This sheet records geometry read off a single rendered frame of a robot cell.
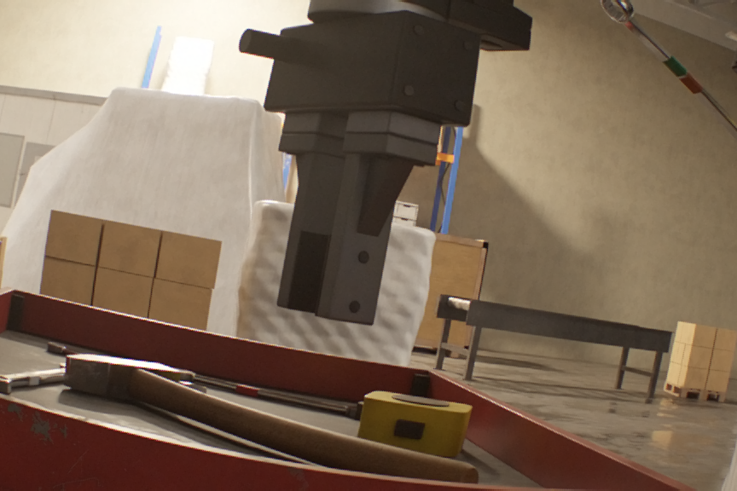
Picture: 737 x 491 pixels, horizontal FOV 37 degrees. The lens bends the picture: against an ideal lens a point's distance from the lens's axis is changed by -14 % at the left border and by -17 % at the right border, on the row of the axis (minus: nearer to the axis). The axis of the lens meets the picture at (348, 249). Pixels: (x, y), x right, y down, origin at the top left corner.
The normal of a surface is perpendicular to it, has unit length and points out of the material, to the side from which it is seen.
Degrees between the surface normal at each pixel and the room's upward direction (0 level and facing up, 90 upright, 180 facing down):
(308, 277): 90
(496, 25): 90
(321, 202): 90
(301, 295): 90
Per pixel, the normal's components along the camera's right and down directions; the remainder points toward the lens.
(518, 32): 0.79, 0.14
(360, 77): -0.84, -0.16
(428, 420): -0.16, -0.04
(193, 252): 0.24, 0.03
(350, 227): 0.51, 0.08
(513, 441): -0.97, -0.18
